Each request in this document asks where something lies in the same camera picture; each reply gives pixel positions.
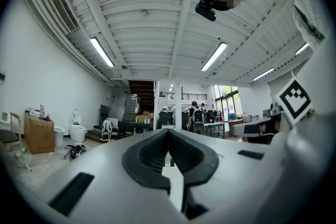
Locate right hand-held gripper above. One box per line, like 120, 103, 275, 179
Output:
232, 76, 316, 145

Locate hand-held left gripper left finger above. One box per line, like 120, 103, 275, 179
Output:
122, 128, 172, 196

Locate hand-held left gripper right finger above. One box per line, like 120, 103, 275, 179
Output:
167, 129, 220, 220

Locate black table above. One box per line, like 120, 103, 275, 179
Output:
118, 120, 152, 137

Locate white table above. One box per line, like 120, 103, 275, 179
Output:
204, 122, 226, 140

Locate long ceiling light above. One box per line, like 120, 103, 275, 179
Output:
201, 41, 228, 72
89, 36, 116, 68
251, 67, 275, 81
295, 42, 311, 55

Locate small brown cardboard box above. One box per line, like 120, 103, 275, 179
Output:
135, 110, 154, 124

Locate black cabinet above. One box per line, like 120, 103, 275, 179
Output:
159, 110, 175, 129

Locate black bag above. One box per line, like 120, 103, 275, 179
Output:
64, 144, 87, 162

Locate white pillar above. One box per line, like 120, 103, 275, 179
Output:
174, 81, 183, 130

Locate large glass window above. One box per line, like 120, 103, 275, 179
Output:
213, 85, 241, 122

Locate white smart toilet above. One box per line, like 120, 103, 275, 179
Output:
69, 109, 87, 143

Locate brown wooden staircase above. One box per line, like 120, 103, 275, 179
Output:
128, 80, 155, 113

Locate white trash bin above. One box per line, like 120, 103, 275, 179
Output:
54, 126, 65, 147

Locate large brown cardboard box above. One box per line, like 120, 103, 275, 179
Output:
24, 112, 55, 155

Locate pink bottles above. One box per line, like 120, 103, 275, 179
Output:
38, 104, 51, 121

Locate grey cane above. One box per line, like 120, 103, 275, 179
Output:
14, 151, 34, 173

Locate ceiling air conditioner vent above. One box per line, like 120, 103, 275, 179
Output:
46, 0, 79, 34

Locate wooden handrail frame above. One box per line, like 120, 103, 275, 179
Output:
9, 112, 27, 152

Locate black head camera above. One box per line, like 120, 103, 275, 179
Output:
194, 0, 217, 22

